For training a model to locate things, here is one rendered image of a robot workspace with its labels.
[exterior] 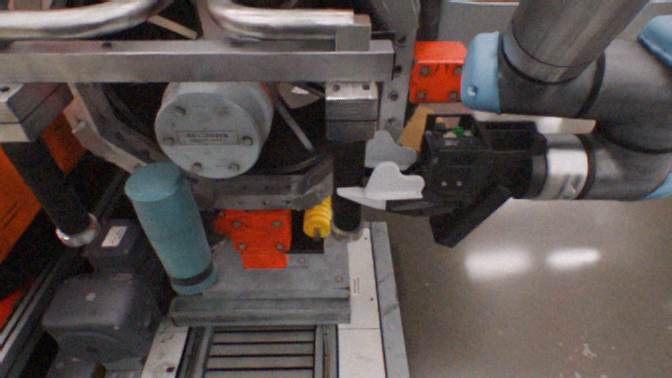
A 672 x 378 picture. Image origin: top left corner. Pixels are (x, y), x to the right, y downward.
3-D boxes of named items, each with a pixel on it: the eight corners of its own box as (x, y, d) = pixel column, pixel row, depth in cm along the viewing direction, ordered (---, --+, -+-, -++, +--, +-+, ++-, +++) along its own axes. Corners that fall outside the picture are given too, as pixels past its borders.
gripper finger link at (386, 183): (337, 156, 40) (423, 147, 41) (336, 197, 44) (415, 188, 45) (342, 175, 38) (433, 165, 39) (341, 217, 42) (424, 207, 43)
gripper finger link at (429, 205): (378, 180, 44) (452, 172, 45) (377, 191, 45) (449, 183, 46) (390, 209, 40) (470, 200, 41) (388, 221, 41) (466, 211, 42)
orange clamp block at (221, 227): (220, 181, 82) (221, 211, 88) (212, 208, 76) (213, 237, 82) (254, 185, 83) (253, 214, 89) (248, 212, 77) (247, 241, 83)
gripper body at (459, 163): (419, 111, 43) (529, 110, 43) (409, 171, 49) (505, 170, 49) (433, 153, 38) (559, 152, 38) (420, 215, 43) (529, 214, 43)
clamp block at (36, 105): (77, 98, 46) (55, 54, 42) (34, 144, 39) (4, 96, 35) (33, 98, 46) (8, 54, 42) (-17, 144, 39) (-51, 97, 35)
